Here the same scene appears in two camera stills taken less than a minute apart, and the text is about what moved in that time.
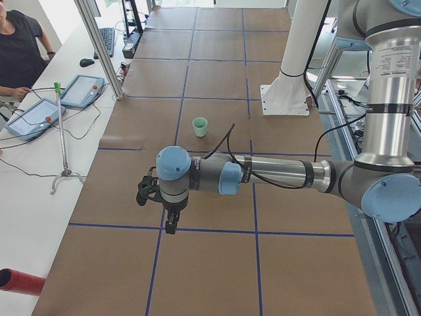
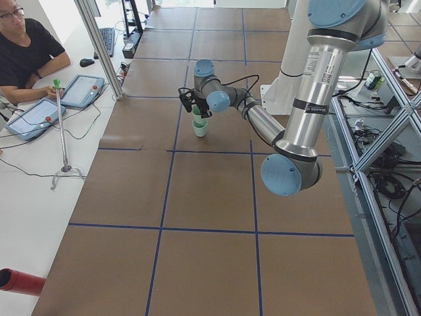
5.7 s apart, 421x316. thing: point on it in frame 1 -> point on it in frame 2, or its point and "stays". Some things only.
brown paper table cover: x=195 y=83 stays
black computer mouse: x=85 y=62 stays
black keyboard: x=107 y=35 stays
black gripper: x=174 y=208 -> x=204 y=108
